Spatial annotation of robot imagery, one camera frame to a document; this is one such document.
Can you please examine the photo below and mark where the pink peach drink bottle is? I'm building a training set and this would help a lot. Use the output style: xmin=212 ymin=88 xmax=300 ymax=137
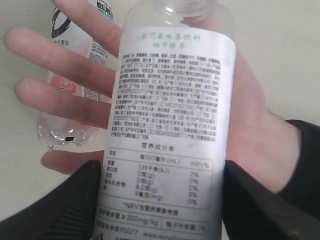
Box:
xmin=34 ymin=0 xmax=120 ymax=154

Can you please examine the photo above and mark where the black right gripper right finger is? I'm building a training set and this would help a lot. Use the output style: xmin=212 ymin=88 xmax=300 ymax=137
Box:
xmin=222 ymin=160 xmax=320 ymax=240

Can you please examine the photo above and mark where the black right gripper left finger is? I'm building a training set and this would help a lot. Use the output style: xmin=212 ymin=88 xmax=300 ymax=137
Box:
xmin=0 ymin=160 xmax=102 ymax=240

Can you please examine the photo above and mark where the open bare human hand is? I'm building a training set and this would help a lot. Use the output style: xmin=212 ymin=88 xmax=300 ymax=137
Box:
xmin=4 ymin=0 xmax=303 ymax=195

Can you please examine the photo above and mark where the black sleeved forearm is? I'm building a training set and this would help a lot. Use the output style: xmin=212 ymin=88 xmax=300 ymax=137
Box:
xmin=286 ymin=119 xmax=320 ymax=189

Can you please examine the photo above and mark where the white nutrition label bottle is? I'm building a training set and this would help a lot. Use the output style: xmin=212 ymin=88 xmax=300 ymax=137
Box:
xmin=92 ymin=0 xmax=237 ymax=240

